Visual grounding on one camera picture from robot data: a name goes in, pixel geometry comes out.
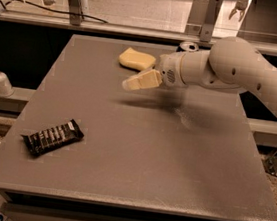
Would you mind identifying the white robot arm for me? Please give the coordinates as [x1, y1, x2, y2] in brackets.
[122, 36, 277, 118]

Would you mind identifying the white pump bottle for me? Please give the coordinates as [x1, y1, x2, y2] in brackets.
[0, 71, 14, 97]

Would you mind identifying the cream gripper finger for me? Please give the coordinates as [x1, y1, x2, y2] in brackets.
[122, 69, 162, 91]

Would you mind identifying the left metal post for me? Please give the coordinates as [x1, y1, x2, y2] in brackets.
[67, 0, 82, 26]

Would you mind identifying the metal post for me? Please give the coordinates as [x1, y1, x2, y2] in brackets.
[67, 0, 82, 26]
[199, 0, 224, 42]

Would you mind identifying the distant robot gripper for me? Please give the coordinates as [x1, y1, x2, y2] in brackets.
[228, 0, 250, 21]

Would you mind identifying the blue Pepsi can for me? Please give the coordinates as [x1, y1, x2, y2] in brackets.
[176, 41, 199, 53]

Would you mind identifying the right metal post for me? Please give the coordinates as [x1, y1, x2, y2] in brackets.
[199, 0, 224, 42]

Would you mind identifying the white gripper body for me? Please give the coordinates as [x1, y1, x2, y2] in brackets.
[156, 52, 186, 88]

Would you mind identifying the yellow sponge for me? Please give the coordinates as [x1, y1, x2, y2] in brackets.
[118, 47, 156, 71]

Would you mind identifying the black rxbar chocolate bar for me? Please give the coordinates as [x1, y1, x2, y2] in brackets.
[22, 119, 84, 157]

